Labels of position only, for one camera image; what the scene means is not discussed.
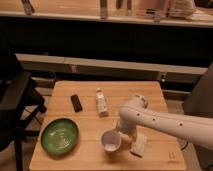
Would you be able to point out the black chair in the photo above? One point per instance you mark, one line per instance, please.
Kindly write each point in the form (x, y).
(19, 104)

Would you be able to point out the wooden table board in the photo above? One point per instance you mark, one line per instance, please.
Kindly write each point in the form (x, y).
(162, 152)

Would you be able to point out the white ceramic cup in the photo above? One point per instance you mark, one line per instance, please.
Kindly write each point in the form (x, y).
(111, 141)

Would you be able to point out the green ceramic bowl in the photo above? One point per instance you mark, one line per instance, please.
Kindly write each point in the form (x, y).
(59, 137)

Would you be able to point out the black rectangular bar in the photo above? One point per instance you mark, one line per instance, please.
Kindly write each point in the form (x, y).
(76, 103)

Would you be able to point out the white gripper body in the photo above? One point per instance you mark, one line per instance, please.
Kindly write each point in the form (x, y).
(128, 129)

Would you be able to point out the white sponge block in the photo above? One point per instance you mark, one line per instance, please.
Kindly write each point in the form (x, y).
(138, 145)

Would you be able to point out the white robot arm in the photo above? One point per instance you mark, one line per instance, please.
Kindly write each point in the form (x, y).
(134, 112)

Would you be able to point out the white tube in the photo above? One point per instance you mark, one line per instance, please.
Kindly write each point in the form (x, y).
(101, 103)

